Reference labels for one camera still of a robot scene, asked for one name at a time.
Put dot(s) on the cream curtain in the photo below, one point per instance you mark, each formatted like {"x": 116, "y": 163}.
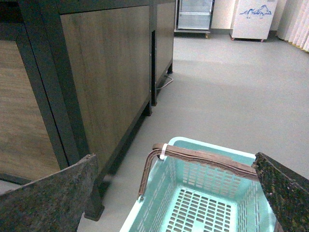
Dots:
{"x": 294, "y": 24}

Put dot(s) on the light blue plastic basket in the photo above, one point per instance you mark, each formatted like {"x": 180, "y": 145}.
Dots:
{"x": 193, "y": 197}

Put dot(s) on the brown plastic basket handle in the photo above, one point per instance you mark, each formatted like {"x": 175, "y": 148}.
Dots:
{"x": 192, "y": 156}

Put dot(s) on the glass door display fridge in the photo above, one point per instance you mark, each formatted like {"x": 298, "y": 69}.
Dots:
{"x": 194, "y": 16}

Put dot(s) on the dark speckled left gripper left finger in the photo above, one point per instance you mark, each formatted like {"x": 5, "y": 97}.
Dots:
{"x": 54, "y": 203}

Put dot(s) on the wooden panel display counter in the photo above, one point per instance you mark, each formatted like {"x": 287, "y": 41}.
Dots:
{"x": 75, "y": 77}

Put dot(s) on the white zip tie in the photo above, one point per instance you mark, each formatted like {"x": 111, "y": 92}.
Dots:
{"x": 162, "y": 155}

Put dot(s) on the white chest freezer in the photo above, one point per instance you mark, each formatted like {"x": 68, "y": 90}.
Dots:
{"x": 252, "y": 19}

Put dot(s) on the dark speckled left gripper right finger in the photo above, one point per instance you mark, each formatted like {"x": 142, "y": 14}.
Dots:
{"x": 286, "y": 191}

